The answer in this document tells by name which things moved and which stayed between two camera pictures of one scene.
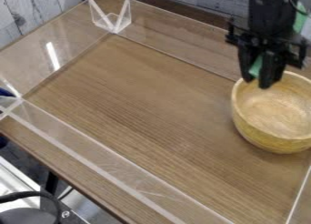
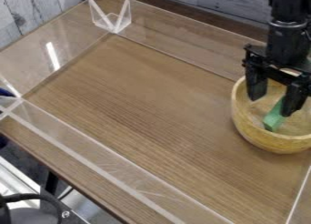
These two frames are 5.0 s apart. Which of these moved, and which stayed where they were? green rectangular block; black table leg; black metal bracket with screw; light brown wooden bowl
Moved: green rectangular block
Stayed: black table leg; black metal bracket with screw; light brown wooden bowl
